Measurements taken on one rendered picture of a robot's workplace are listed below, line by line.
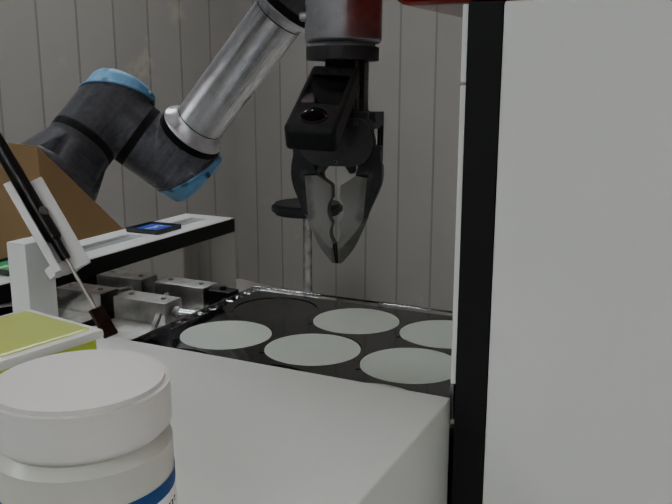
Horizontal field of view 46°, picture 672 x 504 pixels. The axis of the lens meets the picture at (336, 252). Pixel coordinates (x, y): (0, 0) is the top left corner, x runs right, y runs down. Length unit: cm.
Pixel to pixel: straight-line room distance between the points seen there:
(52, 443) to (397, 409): 27
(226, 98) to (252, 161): 320
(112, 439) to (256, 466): 16
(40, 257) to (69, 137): 71
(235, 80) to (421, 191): 252
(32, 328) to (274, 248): 402
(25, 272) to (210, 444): 25
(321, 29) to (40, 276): 34
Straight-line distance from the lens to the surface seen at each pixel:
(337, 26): 76
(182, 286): 106
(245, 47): 130
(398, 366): 78
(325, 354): 81
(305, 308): 97
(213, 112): 135
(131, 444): 31
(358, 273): 409
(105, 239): 112
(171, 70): 434
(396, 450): 47
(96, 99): 140
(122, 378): 33
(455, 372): 54
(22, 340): 48
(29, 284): 67
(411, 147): 378
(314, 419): 51
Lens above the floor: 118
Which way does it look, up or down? 13 degrees down
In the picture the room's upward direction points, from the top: straight up
